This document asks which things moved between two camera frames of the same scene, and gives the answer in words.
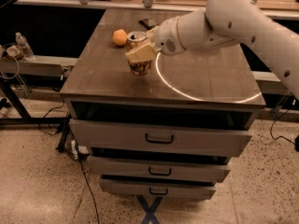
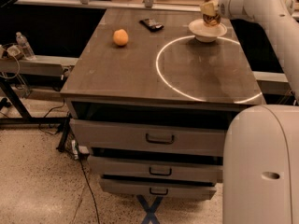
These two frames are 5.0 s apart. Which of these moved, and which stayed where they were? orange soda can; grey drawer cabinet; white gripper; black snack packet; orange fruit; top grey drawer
Moved: orange soda can; white gripper
Stayed: black snack packet; grey drawer cabinet; orange fruit; top grey drawer
